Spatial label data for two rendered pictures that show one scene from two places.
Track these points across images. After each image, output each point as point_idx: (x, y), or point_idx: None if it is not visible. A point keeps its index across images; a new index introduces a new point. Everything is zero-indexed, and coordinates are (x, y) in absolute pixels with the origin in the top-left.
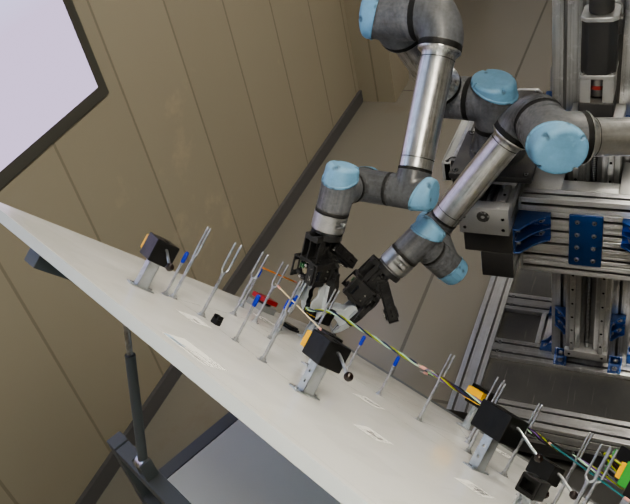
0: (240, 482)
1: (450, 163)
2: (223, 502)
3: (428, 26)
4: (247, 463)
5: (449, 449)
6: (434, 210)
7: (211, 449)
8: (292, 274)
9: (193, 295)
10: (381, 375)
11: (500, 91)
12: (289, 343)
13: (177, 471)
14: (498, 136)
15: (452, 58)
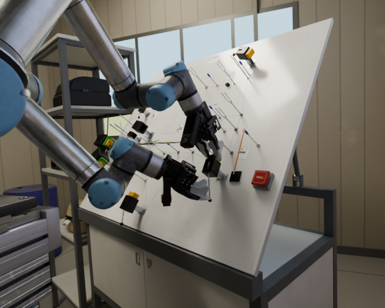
0: (271, 236)
1: None
2: (277, 231)
3: None
4: (272, 241)
5: (156, 138)
6: (101, 165)
7: (301, 245)
8: (220, 128)
9: (257, 98)
10: (181, 219)
11: None
12: (216, 134)
13: (316, 239)
14: (30, 95)
15: None
